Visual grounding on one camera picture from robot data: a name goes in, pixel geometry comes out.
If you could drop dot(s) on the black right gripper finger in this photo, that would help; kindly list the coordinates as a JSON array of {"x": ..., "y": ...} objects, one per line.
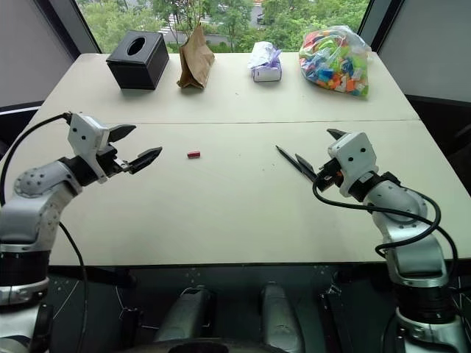
[
  {"x": 306, "y": 166},
  {"x": 336, "y": 133}
]

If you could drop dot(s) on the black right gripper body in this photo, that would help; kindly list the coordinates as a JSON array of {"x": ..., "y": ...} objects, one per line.
[{"x": 329, "y": 174}]

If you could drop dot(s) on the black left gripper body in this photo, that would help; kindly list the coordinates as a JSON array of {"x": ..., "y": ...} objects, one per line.
[{"x": 110, "y": 162}]

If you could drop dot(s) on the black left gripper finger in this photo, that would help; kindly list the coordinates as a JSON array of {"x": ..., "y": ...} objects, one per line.
[
  {"x": 145, "y": 158},
  {"x": 121, "y": 132}
]

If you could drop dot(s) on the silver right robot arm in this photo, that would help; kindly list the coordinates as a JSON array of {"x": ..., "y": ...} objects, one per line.
[{"x": 399, "y": 206}]

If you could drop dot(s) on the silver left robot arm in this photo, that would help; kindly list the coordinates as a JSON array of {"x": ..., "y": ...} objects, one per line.
[{"x": 33, "y": 206}]

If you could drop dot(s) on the plastic bag of colourful blocks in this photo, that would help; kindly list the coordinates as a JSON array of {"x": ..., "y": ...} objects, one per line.
[{"x": 335, "y": 62}]

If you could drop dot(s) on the black tissue box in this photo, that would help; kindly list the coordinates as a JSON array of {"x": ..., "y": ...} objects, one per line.
[{"x": 138, "y": 60}]

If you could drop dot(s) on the white purple tissue pack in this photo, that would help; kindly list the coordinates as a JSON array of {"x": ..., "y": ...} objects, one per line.
[{"x": 265, "y": 62}]

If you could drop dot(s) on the brown paper bag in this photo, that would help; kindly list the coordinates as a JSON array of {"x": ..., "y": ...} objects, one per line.
[{"x": 197, "y": 59}]

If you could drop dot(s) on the dark grey rounded shape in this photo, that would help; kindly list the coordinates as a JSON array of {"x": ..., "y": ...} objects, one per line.
[
  {"x": 185, "y": 316},
  {"x": 279, "y": 316}
]

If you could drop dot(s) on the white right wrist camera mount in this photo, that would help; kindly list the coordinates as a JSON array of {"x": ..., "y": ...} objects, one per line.
[{"x": 355, "y": 154}]

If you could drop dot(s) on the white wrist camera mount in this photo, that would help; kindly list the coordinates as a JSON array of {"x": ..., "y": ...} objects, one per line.
[
  {"x": 355, "y": 154},
  {"x": 84, "y": 132}
]

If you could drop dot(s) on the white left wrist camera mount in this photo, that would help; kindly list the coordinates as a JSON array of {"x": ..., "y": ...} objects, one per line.
[{"x": 84, "y": 132}]

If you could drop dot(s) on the dark window frame post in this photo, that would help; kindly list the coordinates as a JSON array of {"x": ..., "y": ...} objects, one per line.
[
  {"x": 79, "y": 25},
  {"x": 369, "y": 25}
]

